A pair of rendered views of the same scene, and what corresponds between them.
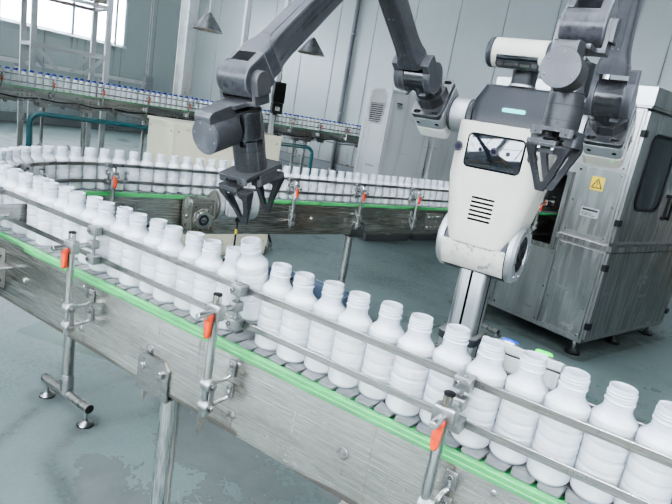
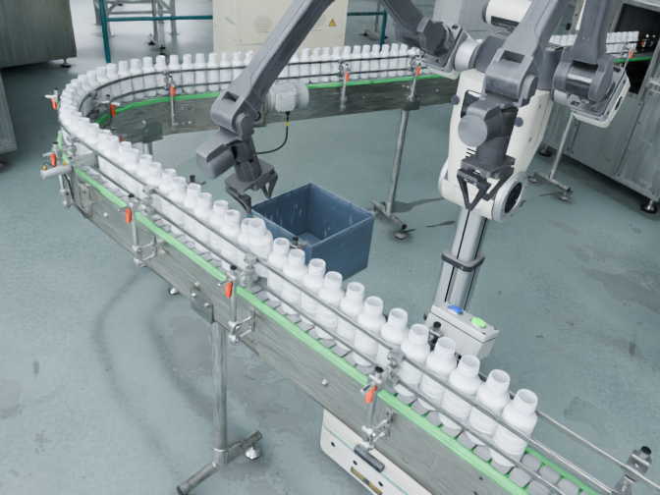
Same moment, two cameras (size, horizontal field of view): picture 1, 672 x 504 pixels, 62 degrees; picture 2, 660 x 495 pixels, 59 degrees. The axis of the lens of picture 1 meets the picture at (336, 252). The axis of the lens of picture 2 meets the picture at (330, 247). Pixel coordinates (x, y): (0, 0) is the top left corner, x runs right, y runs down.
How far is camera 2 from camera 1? 0.53 m
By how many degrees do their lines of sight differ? 21
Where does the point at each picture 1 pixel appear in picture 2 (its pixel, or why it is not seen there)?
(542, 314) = (621, 169)
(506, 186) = not seen: hidden behind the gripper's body
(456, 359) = (395, 337)
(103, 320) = (163, 257)
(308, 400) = (301, 345)
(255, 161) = (249, 174)
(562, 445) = (457, 407)
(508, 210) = not seen: hidden behind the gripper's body
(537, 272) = (621, 125)
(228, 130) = (222, 163)
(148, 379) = (198, 305)
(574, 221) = not seen: outside the picture
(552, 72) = (467, 134)
